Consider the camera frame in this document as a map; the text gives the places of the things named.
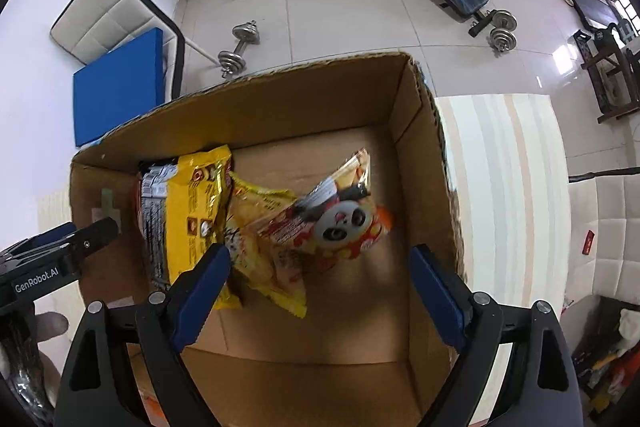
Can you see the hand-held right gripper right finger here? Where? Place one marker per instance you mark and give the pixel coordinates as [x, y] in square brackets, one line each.
[440, 297]

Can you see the white quilted cushion panel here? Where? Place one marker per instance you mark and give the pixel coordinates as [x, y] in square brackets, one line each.
[107, 19]

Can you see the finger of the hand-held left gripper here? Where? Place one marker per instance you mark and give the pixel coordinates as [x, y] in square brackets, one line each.
[45, 238]
[97, 234]

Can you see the small red packet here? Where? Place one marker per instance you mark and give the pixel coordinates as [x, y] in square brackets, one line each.
[588, 243]

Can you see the pale yellow biscuit packet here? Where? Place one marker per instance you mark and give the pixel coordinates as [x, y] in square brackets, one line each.
[265, 267]

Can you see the brown cardboard box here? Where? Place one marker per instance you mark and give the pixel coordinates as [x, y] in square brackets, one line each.
[325, 147]

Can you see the dark bag with clutter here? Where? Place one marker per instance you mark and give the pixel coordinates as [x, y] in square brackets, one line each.
[607, 357]

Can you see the dark wooden chair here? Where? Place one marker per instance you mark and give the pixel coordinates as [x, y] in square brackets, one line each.
[607, 77]

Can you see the panda print snack packet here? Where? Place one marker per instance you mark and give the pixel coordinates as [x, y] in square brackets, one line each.
[335, 222]

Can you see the black silver snack packet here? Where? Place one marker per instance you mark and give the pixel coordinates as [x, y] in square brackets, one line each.
[152, 217]

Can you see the yellow snack packet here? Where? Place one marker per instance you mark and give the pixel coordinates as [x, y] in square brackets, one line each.
[195, 207]

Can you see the white quilted mattress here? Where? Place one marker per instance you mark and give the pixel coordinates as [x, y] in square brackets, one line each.
[610, 217]

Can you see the chrome dumbbell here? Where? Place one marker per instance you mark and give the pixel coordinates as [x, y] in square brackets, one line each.
[239, 49]
[501, 29]

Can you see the blue foam mat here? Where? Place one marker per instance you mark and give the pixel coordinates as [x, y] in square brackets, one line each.
[117, 92]

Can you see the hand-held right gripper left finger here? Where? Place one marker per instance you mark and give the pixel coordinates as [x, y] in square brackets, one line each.
[205, 292]

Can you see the person's left hand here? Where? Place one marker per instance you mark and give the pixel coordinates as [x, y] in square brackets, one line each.
[52, 326]

